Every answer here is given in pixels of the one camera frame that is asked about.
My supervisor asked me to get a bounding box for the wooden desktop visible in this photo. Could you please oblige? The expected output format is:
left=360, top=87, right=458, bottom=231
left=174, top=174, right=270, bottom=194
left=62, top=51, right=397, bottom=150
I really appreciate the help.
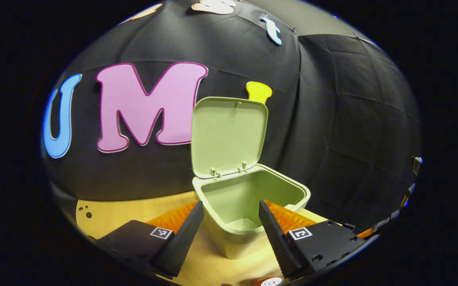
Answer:
left=75, top=191, right=329, bottom=286

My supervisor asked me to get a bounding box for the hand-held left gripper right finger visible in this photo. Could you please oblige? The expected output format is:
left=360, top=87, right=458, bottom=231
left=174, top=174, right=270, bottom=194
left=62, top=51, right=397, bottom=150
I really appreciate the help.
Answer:
left=258, top=200, right=368, bottom=279

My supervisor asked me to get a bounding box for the black backdrop cloth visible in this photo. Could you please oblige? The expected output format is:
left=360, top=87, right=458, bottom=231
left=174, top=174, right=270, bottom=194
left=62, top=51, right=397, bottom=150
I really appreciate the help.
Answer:
left=40, top=0, right=423, bottom=235

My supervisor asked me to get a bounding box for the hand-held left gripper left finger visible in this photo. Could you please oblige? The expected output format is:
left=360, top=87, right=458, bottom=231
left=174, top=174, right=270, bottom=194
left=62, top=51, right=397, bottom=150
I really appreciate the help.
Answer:
left=94, top=201, right=205, bottom=278

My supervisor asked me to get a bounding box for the pale green desktop garbage bin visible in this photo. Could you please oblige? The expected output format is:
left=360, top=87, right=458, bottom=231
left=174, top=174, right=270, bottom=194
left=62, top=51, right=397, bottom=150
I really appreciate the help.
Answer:
left=191, top=97, right=311, bottom=260

